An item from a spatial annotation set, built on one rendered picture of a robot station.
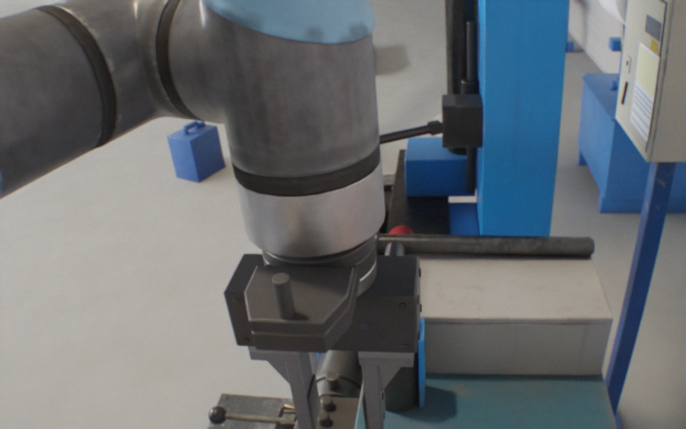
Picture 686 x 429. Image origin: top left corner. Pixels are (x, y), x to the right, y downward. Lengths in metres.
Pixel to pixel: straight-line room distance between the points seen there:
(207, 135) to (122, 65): 3.99
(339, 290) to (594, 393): 0.75
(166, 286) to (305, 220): 2.97
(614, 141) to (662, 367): 1.35
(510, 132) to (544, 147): 0.08
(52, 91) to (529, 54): 0.99
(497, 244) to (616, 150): 2.46
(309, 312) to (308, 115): 0.10
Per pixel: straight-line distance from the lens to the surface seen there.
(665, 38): 1.44
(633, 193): 3.63
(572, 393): 1.02
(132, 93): 0.35
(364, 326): 0.39
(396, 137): 1.17
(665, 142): 1.52
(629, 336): 2.00
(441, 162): 1.46
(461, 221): 1.41
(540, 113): 1.22
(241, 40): 0.29
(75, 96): 0.32
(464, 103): 1.22
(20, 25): 0.34
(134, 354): 2.89
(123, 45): 0.35
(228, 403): 2.30
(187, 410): 2.54
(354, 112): 0.31
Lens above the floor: 1.80
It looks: 30 degrees down
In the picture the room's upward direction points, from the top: 6 degrees counter-clockwise
